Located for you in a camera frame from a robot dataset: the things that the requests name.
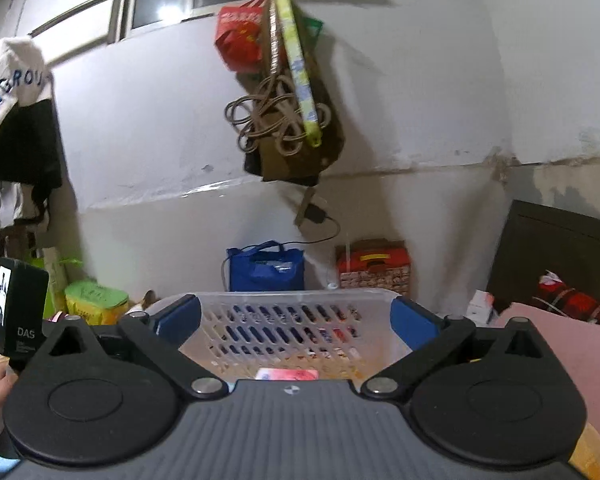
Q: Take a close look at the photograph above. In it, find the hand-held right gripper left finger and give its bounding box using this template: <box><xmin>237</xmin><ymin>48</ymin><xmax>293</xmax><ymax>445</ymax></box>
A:
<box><xmin>41</xmin><ymin>296</ymin><xmax>229</xmax><ymax>402</ymax></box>

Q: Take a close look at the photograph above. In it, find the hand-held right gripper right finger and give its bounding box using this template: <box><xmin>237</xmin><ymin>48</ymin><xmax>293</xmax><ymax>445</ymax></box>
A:
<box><xmin>360</xmin><ymin>296</ymin><xmax>566</xmax><ymax>402</ymax></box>

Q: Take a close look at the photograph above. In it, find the clear plastic basket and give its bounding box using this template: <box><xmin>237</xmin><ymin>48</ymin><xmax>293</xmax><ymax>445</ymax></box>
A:
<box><xmin>142</xmin><ymin>287</ymin><xmax>448</xmax><ymax>392</ymax></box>

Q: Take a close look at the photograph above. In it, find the pink tissue pack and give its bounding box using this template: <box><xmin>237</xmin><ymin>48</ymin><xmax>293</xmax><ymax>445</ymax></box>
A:
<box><xmin>254</xmin><ymin>367</ymin><xmax>320</xmax><ymax>382</ymax></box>

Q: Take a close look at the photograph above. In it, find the brown shoe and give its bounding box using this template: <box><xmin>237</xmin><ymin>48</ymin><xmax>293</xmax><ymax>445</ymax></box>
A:
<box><xmin>130</xmin><ymin>290</ymin><xmax>157</xmax><ymax>312</ymax></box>

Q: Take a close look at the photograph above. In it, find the green paper bag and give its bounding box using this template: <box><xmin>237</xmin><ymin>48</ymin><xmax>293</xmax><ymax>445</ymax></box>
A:
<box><xmin>27</xmin><ymin>247</ymin><xmax>82</xmax><ymax>319</ymax></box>

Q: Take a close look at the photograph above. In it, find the red printed carton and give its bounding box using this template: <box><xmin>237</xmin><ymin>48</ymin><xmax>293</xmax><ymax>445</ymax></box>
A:
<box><xmin>336</xmin><ymin>239</ymin><xmax>412</xmax><ymax>297</ymax></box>

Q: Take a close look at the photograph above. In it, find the white small box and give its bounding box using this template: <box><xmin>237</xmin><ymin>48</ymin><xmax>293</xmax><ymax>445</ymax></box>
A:
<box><xmin>467</xmin><ymin>290</ymin><xmax>496</xmax><ymax>324</ymax></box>

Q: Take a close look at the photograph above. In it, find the yellow-green tin box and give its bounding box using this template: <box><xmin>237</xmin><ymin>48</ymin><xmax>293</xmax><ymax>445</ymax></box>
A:
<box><xmin>64</xmin><ymin>280</ymin><xmax>130</xmax><ymax>325</ymax></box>

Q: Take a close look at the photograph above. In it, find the blue tote bag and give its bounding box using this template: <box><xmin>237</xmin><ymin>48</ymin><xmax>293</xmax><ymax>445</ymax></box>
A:
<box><xmin>226</xmin><ymin>242</ymin><xmax>306</xmax><ymax>292</ymax></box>

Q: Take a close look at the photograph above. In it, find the white hanging shirt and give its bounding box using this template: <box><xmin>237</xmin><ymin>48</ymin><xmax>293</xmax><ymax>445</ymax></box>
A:
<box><xmin>0</xmin><ymin>180</ymin><xmax>51</xmax><ymax>227</ymax></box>

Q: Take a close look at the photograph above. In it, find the black power adapter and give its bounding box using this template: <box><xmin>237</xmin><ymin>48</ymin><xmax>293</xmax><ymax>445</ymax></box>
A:
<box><xmin>294</xmin><ymin>187</ymin><xmax>341</xmax><ymax>242</ymax></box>

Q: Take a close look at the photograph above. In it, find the dark wooden headboard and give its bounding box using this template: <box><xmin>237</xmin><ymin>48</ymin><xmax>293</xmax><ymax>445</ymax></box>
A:
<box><xmin>486</xmin><ymin>200</ymin><xmax>600</xmax><ymax>332</ymax></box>

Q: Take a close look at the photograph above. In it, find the black hanging garment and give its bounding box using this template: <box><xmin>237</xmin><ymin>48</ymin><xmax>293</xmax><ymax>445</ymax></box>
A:
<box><xmin>0</xmin><ymin>97</ymin><xmax>64</xmax><ymax>192</ymax></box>

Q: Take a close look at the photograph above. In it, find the red plaid blanket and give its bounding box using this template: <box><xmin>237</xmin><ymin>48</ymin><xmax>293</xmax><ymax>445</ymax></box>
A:
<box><xmin>532</xmin><ymin>270</ymin><xmax>600</xmax><ymax>331</ymax></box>

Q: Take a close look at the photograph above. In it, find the pink pillow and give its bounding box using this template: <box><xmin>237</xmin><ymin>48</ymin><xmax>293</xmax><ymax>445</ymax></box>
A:
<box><xmin>495</xmin><ymin>302</ymin><xmax>600</xmax><ymax>463</ymax></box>

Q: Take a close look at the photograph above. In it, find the brown hanging bag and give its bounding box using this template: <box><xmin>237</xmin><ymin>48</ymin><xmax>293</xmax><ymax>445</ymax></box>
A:
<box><xmin>244</xmin><ymin>5</ymin><xmax>346</xmax><ymax>184</ymax></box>

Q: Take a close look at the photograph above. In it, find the yellow bed sheet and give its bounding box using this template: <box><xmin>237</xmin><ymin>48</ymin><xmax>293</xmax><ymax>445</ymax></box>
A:
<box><xmin>567</xmin><ymin>422</ymin><xmax>600</xmax><ymax>480</ymax></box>

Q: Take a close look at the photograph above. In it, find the white lettered hoodie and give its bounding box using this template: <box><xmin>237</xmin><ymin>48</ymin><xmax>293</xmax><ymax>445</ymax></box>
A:
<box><xmin>0</xmin><ymin>37</ymin><xmax>54</xmax><ymax>186</ymax></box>

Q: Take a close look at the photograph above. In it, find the red hanging bag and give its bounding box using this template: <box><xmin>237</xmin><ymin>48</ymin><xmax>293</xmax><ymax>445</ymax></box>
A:
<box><xmin>216</xmin><ymin>0</ymin><xmax>271</xmax><ymax>74</ymax></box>

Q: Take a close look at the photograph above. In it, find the coiled beige cord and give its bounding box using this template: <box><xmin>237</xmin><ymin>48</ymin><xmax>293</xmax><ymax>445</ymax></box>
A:
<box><xmin>225</xmin><ymin>75</ymin><xmax>334</xmax><ymax>156</ymax></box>

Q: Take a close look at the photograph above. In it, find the yellow-green patterned strap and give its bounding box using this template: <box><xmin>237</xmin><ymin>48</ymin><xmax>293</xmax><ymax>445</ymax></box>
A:
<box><xmin>267</xmin><ymin>0</ymin><xmax>324</xmax><ymax>149</ymax></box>

